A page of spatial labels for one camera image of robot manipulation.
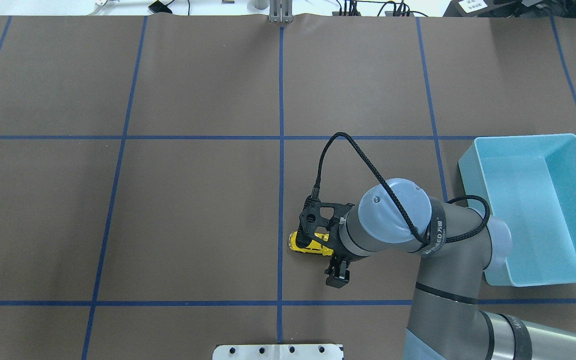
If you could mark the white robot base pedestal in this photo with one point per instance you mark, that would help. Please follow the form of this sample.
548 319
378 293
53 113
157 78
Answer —
301 351

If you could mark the light blue plastic bin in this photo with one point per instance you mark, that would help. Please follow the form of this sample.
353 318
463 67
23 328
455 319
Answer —
530 183

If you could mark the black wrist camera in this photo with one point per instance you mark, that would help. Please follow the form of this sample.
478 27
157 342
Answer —
317 214

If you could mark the aluminium frame post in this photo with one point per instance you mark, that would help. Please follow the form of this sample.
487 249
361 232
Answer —
281 11

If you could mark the black phone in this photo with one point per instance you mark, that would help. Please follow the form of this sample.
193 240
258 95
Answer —
159 7

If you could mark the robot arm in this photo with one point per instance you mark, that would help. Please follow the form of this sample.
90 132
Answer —
456 245

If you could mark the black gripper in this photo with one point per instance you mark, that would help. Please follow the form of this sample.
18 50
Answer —
338 274

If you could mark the yellow beetle toy car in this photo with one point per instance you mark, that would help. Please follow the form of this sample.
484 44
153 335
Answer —
309 247

